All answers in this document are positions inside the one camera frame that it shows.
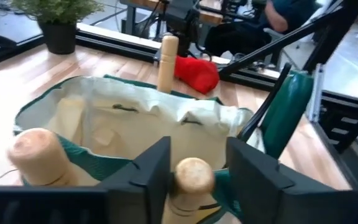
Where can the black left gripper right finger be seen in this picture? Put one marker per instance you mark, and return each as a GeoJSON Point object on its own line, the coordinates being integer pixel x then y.
{"type": "Point", "coordinates": [259, 193]}

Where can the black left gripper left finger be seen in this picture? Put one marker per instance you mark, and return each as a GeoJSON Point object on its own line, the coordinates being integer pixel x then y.
{"type": "Point", "coordinates": [129, 199]}

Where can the beige green gardening tote bag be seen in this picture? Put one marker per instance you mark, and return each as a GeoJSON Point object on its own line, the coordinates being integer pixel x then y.
{"type": "Point", "coordinates": [135, 124]}

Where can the wooden workbench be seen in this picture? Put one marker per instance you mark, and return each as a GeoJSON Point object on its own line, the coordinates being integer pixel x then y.
{"type": "Point", "coordinates": [210, 17]}

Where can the red cloth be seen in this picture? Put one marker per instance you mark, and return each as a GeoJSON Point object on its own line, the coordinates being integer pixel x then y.
{"type": "Point", "coordinates": [197, 74]}

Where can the person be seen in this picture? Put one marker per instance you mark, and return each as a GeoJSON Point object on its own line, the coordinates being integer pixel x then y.
{"type": "Point", "coordinates": [238, 37]}

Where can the green potted plant black pot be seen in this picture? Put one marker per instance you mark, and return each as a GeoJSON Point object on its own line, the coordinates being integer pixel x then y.
{"type": "Point", "coordinates": [59, 37]}

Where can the black metal stand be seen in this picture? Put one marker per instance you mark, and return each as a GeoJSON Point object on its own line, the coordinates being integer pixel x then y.
{"type": "Point", "coordinates": [331, 31]}

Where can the silver frame bracket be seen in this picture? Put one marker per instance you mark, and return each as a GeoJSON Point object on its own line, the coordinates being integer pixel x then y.
{"type": "Point", "coordinates": [317, 93]}

